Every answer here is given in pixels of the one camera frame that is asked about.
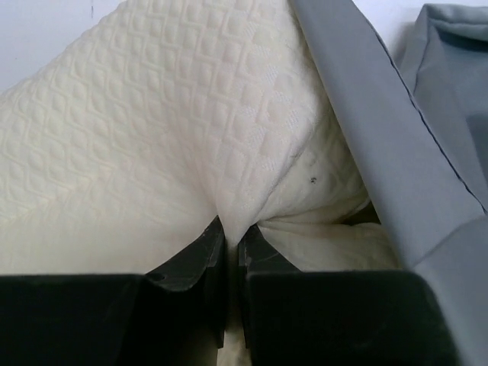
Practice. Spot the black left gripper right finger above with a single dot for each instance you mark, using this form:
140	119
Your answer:
385	317

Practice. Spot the grey fabric pillowcase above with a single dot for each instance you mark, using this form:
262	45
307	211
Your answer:
417	129

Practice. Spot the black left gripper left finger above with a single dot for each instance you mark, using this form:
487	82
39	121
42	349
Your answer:
172	315

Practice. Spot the cream and yellow pillow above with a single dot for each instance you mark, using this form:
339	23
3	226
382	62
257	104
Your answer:
164	116

